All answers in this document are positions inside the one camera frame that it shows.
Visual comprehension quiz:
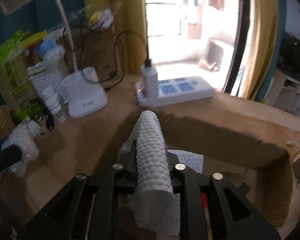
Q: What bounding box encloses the white textured cloth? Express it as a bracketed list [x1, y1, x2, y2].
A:
[118, 110, 204, 237]

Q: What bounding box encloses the white pill bottle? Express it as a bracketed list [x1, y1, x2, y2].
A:
[42, 86, 59, 110]
[50, 104, 67, 123]

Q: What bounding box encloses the white plastic bag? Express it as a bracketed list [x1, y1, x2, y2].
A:
[1, 124, 39, 177]

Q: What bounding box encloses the green paper cup package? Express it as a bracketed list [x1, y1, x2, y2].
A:
[0, 30, 47, 114]

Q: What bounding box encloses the white plastic basket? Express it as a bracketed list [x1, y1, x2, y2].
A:
[30, 67, 69, 103]

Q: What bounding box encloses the brown cardboard box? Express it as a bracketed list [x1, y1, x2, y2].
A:
[91, 106, 300, 228]

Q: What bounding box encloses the white small power adapter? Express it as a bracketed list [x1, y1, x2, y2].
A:
[27, 120, 42, 138]

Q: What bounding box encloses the white desk cabinet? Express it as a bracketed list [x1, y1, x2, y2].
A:
[263, 68, 300, 115]

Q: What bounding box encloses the black monitor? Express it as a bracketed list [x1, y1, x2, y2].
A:
[277, 31, 300, 82]

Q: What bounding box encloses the yellow right curtain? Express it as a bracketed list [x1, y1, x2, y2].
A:
[242, 0, 279, 100]

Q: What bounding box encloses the white power strip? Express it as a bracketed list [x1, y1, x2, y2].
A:
[135, 76, 214, 108]

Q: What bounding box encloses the stack of paper cups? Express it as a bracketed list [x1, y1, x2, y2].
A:
[0, 106, 15, 140]

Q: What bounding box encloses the white usb charger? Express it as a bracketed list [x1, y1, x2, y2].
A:
[141, 59, 158, 100]

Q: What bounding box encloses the black charger cable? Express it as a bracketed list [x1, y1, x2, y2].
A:
[62, 17, 152, 92]

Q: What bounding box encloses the brown cardboard carton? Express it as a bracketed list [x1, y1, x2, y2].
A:
[71, 27, 120, 83]

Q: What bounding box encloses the white desk lamp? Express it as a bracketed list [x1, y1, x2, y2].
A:
[0, 0, 108, 119]

